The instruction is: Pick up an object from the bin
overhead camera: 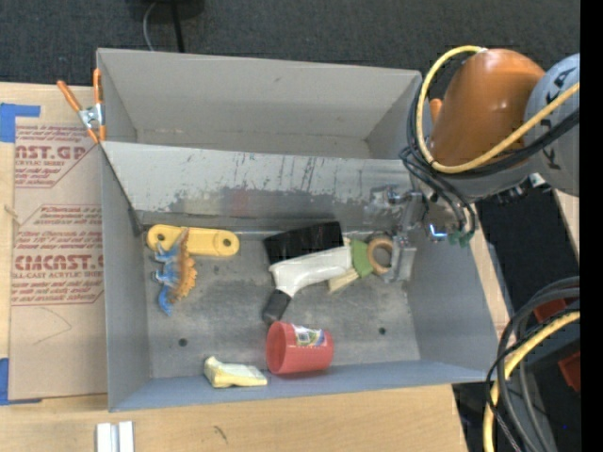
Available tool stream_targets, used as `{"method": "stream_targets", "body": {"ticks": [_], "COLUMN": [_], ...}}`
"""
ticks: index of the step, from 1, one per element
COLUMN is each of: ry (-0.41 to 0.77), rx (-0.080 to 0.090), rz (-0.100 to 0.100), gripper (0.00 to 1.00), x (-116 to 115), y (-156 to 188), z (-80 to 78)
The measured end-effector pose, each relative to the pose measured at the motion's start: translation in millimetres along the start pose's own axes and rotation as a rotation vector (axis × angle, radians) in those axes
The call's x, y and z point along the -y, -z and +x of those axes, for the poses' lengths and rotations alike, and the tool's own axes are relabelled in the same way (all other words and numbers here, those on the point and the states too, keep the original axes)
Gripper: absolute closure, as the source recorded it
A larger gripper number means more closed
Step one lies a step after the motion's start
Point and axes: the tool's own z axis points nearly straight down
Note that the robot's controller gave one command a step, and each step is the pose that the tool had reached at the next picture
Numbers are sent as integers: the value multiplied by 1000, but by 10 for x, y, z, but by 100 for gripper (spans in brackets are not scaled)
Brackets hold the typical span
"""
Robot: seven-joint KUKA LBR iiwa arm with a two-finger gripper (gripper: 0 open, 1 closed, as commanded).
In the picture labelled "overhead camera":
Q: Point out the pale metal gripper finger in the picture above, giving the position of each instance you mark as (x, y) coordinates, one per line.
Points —
(401, 259)
(388, 198)

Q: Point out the green curved piece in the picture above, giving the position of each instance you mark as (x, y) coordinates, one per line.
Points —
(362, 259)

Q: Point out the beige wooden piece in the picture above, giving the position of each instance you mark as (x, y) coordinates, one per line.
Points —
(343, 281)

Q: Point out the white spray bottle black tip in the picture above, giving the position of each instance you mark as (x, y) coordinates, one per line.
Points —
(306, 271)

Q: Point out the black flat block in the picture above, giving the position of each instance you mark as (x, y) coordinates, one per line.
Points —
(301, 240)

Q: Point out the red cup with label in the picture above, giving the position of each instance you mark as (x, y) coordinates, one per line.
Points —
(292, 353)

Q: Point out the grey metal bin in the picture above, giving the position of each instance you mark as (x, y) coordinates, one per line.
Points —
(226, 299)

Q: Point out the yellow flat tool with holes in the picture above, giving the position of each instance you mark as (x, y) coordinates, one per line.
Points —
(207, 243)

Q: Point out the pale yellow cloth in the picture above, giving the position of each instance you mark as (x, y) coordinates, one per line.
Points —
(233, 375)

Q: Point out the blue and orange toy dinosaur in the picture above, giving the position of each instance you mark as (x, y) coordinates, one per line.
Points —
(181, 280)

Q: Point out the brown cardboard board red print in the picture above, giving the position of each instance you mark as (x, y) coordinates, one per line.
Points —
(56, 327)

